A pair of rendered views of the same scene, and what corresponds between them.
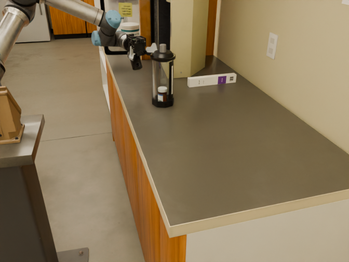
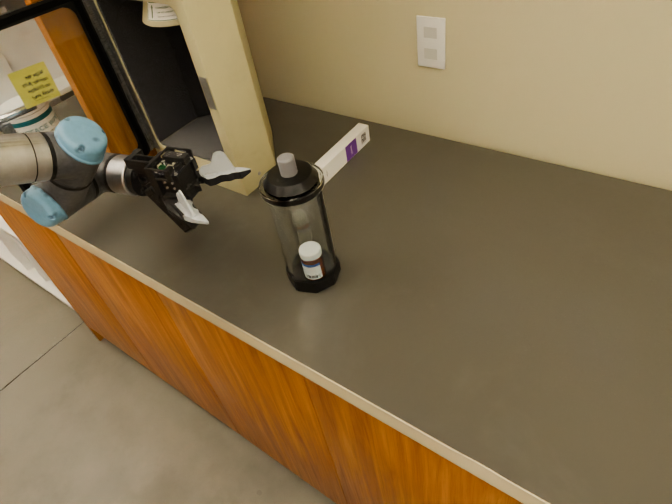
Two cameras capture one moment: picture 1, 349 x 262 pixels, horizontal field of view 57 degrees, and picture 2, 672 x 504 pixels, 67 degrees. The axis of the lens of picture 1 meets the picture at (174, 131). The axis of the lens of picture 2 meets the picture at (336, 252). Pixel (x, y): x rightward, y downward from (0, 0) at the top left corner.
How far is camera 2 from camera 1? 0.81 m
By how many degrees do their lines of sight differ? 27
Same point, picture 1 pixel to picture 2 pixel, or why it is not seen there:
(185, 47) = (250, 117)
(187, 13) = (229, 39)
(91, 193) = (155, 474)
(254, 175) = not seen: outside the picture
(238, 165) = (635, 346)
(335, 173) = not seen: outside the picture
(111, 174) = (160, 409)
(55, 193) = not seen: outside the picture
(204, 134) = (487, 306)
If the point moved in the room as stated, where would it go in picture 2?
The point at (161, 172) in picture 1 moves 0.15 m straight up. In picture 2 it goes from (556, 476) to (577, 420)
